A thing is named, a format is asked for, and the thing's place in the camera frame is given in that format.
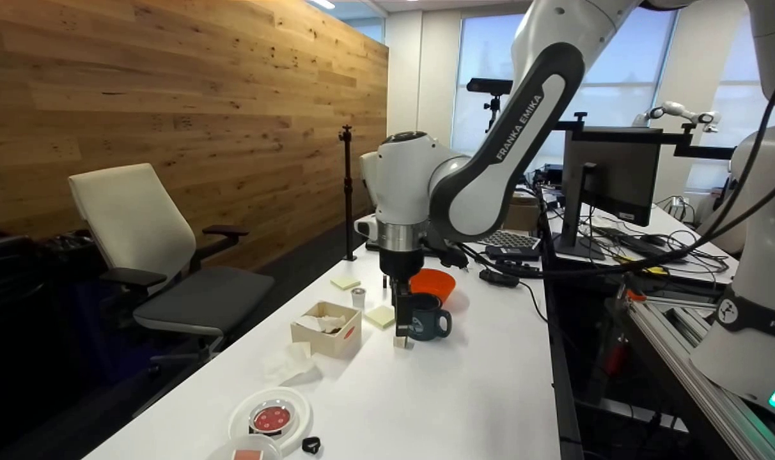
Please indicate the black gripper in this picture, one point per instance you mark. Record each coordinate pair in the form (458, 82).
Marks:
(402, 267)

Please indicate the red round item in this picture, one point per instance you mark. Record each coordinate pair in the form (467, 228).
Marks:
(271, 418)

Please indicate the white round plate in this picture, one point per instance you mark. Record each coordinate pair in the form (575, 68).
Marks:
(241, 423)

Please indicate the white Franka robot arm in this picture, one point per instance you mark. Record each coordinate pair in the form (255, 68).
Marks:
(523, 110)

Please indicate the yellow sticky note pad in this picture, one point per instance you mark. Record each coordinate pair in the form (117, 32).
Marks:
(379, 315)

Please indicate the dark blue mug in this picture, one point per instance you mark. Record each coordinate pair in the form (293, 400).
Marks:
(428, 322)

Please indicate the small black marker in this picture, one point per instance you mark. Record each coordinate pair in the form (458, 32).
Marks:
(385, 283)

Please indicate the small white cup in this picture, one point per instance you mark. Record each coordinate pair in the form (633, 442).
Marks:
(360, 297)

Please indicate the orange bowl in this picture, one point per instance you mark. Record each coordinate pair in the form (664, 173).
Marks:
(438, 283)

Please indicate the pale sticky note pad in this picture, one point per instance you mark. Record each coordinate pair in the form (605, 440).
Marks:
(347, 283)

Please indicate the open wooden box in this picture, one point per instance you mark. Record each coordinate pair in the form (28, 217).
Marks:
(326, 340)

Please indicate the white tissue wad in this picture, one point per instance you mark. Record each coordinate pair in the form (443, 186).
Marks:
(324, 322)

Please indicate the black computer mouse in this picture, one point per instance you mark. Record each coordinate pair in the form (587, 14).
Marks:
(498, 276)

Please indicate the black power strip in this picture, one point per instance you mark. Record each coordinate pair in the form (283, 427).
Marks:
(518, 257)

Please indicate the black tripod pole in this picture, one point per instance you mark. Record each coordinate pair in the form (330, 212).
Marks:
(347, 192)

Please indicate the black binder clip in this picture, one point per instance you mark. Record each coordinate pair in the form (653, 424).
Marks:
(310, 442)

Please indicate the white office chair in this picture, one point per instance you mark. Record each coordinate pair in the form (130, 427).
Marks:
(132, 221)

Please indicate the black low cabinet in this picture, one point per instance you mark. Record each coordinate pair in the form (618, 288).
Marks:
(18, 322)

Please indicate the black stereo camera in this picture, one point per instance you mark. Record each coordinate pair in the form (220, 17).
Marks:
(486, 85)

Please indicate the aluminium mounting rail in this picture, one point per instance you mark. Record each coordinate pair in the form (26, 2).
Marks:
(719, 384)

